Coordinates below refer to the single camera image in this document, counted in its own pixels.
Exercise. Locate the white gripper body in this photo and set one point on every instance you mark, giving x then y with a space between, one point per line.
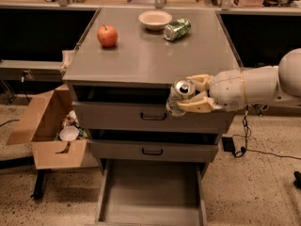
226 88

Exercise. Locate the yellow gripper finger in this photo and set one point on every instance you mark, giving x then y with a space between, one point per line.
201 103
201 81

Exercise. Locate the silver 7up can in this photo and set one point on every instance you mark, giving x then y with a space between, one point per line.
181 89

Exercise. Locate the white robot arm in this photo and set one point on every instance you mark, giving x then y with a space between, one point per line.
273 85

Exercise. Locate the green soda can lying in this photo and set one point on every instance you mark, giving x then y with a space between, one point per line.
177 29

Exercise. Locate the grey drawer cabinet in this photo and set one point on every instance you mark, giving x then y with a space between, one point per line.
141 67

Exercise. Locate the grey middle drawer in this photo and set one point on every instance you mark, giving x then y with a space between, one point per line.
153 151

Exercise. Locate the grey drawer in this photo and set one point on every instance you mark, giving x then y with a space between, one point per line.
153 151
152 118
151 193

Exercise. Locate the grey bottom drawer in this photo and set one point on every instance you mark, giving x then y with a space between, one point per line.
151 193

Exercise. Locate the grey top drawer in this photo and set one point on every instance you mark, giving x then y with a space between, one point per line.
152 118

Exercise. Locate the black power adapter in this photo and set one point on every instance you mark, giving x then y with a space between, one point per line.
228 144

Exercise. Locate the white ceramic bowl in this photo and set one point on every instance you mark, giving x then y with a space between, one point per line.
155 20

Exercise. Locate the red apple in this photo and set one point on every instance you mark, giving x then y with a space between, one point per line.
107 35

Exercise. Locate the white bowl in box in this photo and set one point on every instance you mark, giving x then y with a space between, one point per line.
69 133

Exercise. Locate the cardboard box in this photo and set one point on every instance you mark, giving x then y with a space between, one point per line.
41 123

